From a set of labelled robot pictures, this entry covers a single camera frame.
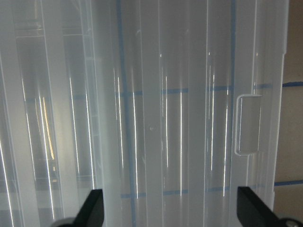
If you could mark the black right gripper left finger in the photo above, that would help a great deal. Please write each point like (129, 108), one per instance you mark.
(91, 213)

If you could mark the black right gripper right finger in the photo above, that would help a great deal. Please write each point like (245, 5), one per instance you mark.
(252, 211)

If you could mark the clear plastic box lid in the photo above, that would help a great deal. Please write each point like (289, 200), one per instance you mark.
(168, 106)

